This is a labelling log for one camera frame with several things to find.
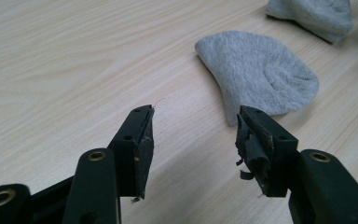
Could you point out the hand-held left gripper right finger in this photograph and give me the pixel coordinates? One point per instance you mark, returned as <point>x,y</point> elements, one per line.
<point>279,155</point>

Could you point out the grey sock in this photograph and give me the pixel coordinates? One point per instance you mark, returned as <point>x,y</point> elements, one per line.
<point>254,74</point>
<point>313,15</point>

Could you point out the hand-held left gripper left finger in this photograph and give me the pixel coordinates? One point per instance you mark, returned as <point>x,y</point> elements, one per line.
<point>130,155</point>

